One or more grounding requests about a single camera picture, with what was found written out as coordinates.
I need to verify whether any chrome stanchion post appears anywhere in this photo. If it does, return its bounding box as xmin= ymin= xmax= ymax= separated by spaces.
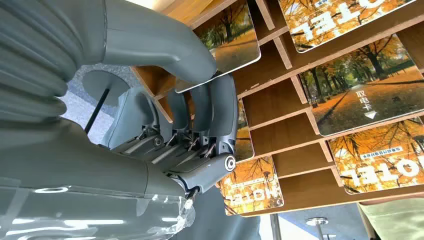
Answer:
xmin=304 ymin=216 xmax=330 ymax=240

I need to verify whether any dark round base stanchion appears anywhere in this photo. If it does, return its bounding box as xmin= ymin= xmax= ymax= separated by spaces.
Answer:
xmin=81 ymin=70 xmax=131 ymax=135

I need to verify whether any wooden slotted card holder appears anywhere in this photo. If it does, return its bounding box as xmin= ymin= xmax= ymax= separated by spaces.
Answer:
xmin=130 ymin=0 xmax=424 ymax=219

